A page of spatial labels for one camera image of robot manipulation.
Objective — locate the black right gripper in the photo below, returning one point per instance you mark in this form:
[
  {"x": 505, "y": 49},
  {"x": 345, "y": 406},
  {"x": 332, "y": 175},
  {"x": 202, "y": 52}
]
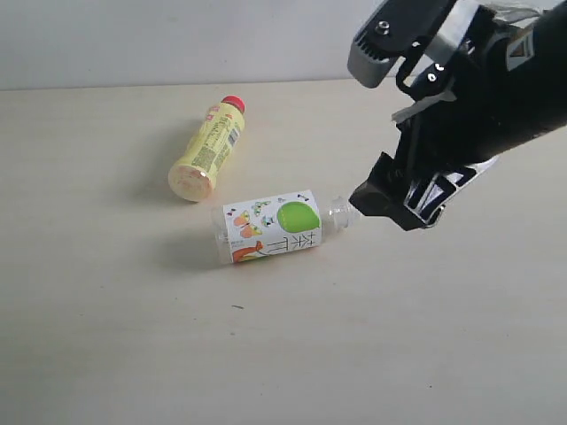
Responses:
[{"x": 489, "y": 99}]

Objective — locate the clear tea bottle green apple label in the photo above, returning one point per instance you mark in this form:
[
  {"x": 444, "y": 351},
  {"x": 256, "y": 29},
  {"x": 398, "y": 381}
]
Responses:
[{"x": 279, "y": 224}]

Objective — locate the yellow bottle with red cap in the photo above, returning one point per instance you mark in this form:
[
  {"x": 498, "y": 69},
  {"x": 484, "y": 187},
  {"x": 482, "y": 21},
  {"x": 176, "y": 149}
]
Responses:
[{"x": 194, "y": 175}]

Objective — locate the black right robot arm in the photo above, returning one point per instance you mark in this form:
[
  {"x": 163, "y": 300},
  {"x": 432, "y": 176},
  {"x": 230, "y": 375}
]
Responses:
[{"x": 448, "y": 38}]

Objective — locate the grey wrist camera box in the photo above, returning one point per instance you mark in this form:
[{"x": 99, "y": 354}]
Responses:
[{"x": 390, "y": 33}]

